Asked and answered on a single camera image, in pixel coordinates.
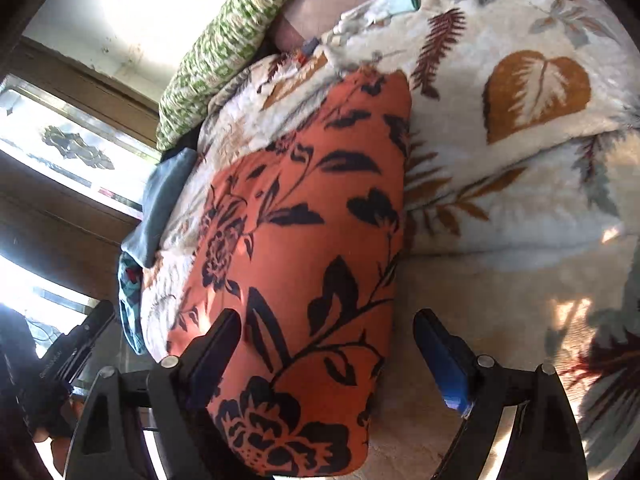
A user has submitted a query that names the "orange floral garment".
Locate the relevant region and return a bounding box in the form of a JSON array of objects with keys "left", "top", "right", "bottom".
[{"left": 166, "top": 67, "right": 412, "bottom": 477}]

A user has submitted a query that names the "person's left hand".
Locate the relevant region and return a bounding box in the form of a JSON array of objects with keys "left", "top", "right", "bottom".
[{"left": 31, "top": 398, "right": 87, "bottom": 476}]

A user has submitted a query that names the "cream leaf-pattern blanket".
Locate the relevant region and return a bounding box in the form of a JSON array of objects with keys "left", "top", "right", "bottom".
[{"left": 141, "top": 0, "right": 639, "bottom": 479}]

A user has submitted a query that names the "stained glass window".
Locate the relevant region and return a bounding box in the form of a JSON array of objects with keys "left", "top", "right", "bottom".
[{"left": 0, "top": 75, "right": 160, "bottom": 220}]

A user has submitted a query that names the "blue folded cloth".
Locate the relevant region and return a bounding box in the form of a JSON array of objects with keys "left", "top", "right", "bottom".
[{"left": 120, "top": 148, "right": 198, "bottom": 268}]

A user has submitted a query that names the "green patterned pillow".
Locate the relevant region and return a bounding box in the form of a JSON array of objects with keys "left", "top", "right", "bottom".
[{"left": 156, "top": 0, "right": 288, "bottom": 152}]

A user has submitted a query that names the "small dark object on bed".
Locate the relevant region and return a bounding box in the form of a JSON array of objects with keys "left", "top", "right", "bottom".
[{"left": 300, "top": 37, "right": 320, "bottom": 58}]

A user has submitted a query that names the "white glove with green cuff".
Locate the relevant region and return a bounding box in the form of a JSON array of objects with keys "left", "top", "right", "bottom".
[{"left": 332, "top": 0, "right": 421, "bottom": 36}]

